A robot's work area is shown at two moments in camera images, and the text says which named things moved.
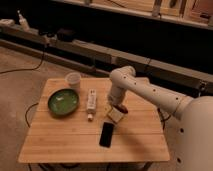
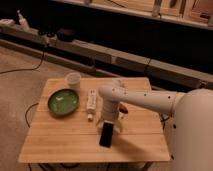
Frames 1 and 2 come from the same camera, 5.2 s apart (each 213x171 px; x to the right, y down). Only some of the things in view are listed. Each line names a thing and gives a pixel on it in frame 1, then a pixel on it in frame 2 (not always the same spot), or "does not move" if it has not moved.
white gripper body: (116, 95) to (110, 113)
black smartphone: (106, 134) does not move
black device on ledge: (65, 35) does not move
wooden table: (73, 122) does not move
